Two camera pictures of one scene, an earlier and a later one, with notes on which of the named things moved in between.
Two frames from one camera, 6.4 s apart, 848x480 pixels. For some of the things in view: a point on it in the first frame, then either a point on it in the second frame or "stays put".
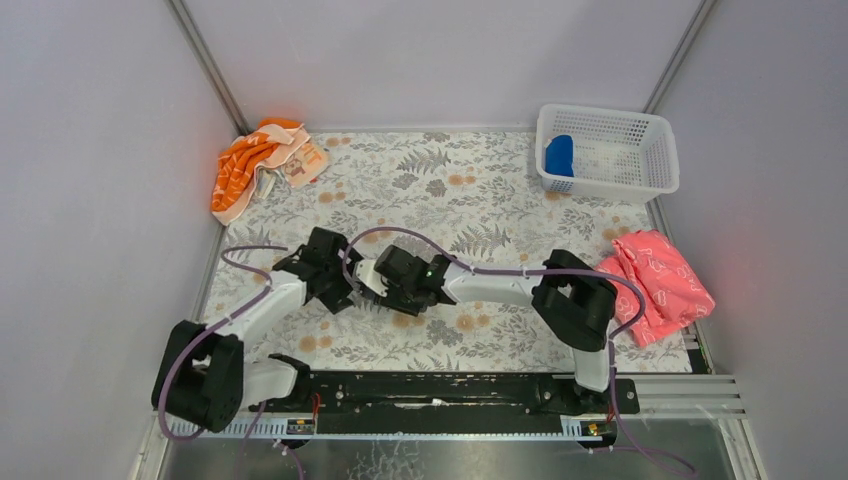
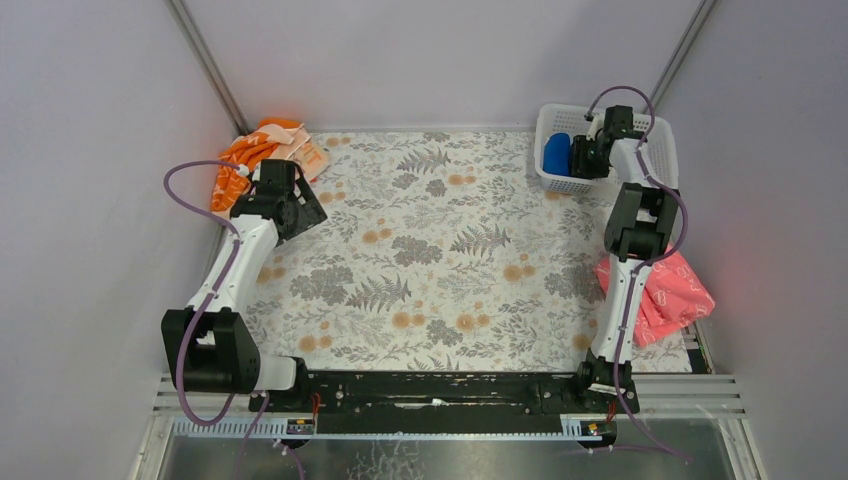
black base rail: x=385 y=403 stays put
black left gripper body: x=324 y=279 to x=308 y=213
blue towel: x=559 y=155 stays put
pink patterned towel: x=674 y=298 stays put
